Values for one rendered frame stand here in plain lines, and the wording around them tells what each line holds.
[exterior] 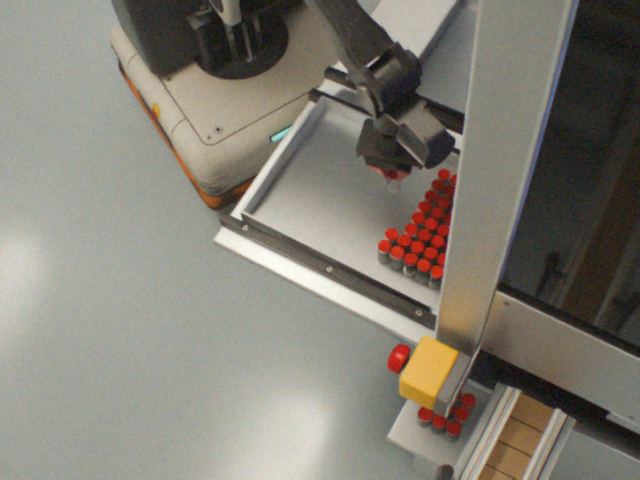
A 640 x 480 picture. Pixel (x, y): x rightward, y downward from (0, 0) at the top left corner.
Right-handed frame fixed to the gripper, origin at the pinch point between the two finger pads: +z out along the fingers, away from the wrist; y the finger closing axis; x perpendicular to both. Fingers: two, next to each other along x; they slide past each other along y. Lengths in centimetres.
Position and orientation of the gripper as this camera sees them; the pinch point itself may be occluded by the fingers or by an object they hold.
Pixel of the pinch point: (393, 174)
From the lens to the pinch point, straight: 128.3
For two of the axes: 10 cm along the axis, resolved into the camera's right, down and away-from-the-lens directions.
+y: 9.6, 2.0, -2.0
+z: 0.8, 4.6, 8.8
